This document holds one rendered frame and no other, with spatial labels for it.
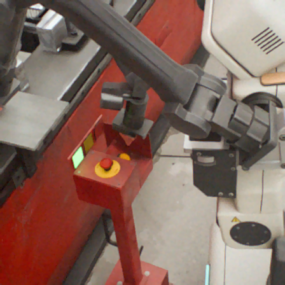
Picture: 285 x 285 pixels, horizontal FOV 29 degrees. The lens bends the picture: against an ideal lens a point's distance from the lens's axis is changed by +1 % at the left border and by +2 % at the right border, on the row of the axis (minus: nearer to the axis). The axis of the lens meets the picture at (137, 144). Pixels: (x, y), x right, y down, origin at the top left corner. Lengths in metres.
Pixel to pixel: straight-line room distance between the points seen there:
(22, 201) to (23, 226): 0.09
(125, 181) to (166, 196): 0.98
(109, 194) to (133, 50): 0.72
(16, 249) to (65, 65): 0.59
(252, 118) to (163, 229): 1.42
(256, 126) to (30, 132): 0.61
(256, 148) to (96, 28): 0.36
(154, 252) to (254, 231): 0.92
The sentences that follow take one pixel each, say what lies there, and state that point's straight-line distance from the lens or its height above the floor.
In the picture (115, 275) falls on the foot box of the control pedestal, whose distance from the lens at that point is 2.11.
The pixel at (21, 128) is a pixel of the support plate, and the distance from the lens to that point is 1.39.
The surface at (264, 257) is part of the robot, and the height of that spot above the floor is 0.28.
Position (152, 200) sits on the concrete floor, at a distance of 2.46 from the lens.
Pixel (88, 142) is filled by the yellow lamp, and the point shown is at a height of 0.82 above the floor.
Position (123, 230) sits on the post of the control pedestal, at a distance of 1.79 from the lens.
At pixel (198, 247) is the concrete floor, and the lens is 2.30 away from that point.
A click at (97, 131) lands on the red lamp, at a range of 1.61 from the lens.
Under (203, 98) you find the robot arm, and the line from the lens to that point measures 0.97.
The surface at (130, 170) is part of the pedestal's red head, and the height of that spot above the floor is 0.78.
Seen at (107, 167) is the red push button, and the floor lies 0.80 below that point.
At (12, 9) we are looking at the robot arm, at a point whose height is 1.48.
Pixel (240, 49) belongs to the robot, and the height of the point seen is 1.29.
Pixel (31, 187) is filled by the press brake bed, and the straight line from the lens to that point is 1.63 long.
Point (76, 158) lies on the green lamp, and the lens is 1.54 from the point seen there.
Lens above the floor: 1.89
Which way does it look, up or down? 44 degrees down
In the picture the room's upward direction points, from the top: 7 degrees counter-clockwise
